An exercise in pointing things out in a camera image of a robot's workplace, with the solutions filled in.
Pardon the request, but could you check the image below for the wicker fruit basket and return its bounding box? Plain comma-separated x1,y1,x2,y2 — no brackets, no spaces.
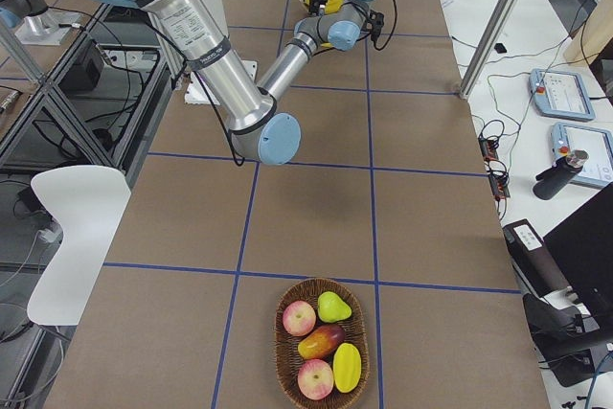
275,278,370,408

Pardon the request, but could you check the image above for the upper blue teach pendant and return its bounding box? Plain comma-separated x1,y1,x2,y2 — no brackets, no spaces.
529,69,596,122

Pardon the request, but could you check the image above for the blue teach pendant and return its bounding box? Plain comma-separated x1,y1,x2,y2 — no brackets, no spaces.
548,121,613,189
529,69,596,122

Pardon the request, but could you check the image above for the lower blue teach pendant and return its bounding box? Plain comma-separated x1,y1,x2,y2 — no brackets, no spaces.
548,121,613,189

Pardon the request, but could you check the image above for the green pear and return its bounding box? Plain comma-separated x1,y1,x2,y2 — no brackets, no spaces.
317,291,352,323

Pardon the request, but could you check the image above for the black monitor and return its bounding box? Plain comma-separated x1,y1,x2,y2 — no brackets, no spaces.
544,185,612,323

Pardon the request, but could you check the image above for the red apple upper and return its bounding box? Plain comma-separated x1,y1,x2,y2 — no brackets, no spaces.
283,301,317,337

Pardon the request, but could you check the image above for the red apple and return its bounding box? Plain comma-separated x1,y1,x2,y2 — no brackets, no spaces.
283,301,317,337
297,359,334,400

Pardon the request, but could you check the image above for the red yellow mango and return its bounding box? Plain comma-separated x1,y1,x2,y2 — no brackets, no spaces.
297,324,346,360

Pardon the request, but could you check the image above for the white chair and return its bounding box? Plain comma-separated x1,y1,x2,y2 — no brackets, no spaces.
27,165,131,327

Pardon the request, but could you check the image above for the red apple lower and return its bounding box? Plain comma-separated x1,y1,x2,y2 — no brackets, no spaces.
297,359,334,400

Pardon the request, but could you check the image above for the aluminium frame post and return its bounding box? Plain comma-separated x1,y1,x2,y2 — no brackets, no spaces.
459,0,517,100

